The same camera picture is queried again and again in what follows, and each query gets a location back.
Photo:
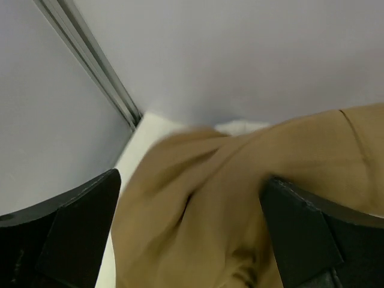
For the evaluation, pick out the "white skirt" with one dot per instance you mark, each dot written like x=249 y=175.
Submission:
x=239 y=127

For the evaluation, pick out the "tan skirt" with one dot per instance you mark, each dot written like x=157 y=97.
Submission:
x=191 y=216

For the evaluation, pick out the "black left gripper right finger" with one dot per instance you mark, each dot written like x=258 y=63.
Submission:
x=318 y=243

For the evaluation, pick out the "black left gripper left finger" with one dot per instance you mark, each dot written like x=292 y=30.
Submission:
x=60 y=242

